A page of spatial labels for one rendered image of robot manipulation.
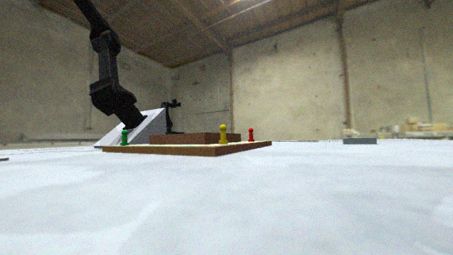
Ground yellow pawn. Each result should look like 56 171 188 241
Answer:
219 125 228 145

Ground dark red pawn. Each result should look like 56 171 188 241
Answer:
248 128 255 142

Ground green pawn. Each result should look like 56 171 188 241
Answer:
120 130 129 146

